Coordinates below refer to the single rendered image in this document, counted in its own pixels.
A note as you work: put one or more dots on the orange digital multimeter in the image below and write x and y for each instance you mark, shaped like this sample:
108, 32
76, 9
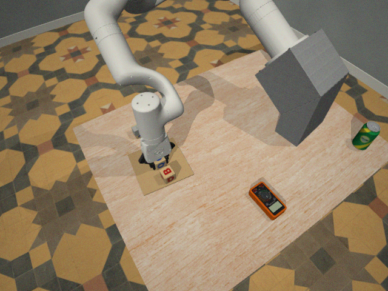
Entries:
271, 205

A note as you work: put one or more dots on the tan mat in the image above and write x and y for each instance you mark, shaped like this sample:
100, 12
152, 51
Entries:
150, 180

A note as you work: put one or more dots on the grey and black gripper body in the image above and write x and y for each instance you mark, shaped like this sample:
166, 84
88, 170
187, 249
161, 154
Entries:
155, 152

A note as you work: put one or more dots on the green drink can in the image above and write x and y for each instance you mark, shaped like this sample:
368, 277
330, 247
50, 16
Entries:
366, 135

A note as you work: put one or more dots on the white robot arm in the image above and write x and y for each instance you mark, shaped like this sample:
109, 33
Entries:
152, 113

